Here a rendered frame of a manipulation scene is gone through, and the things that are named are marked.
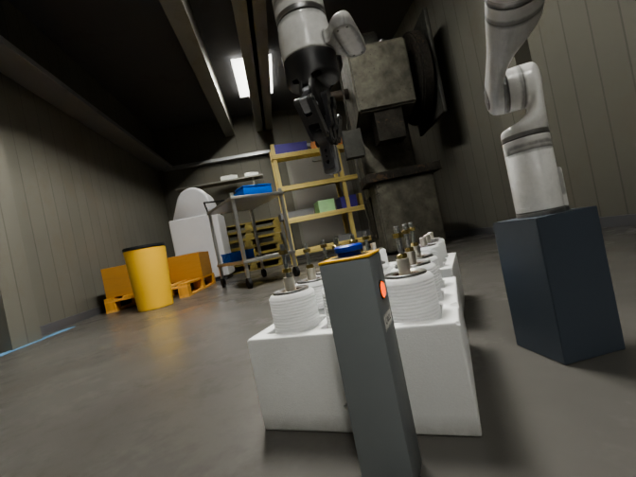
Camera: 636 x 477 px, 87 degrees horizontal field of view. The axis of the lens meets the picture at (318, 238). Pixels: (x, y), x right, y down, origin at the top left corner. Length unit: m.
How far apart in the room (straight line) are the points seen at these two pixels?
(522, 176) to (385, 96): 3.35
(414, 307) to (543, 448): 0.25
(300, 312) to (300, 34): 0.46
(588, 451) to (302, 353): 0.43
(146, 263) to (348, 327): 3.12
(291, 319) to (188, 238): 4.94
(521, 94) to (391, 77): 3.38
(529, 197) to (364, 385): 0.56
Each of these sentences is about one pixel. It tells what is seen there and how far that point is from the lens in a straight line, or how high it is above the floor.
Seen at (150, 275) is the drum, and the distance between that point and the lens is 3.50.
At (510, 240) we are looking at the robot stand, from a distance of 0.87.
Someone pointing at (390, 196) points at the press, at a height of 0.64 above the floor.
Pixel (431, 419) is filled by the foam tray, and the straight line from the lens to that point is 0.64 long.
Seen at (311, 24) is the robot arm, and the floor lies 0.62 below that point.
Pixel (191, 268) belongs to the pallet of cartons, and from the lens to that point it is 4.63.
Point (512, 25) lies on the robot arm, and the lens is 0.76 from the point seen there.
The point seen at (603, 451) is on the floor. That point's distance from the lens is 0.64.
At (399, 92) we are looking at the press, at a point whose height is 1.75.
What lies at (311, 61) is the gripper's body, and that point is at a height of 0.57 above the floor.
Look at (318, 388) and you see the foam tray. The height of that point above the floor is 0.08.
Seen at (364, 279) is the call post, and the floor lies 0.28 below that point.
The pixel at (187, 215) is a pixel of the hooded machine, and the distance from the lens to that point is 5.62.
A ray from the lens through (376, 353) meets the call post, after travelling 0.46.
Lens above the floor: 0.35
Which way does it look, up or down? level
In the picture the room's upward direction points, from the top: 11 degrees counter-clockwise
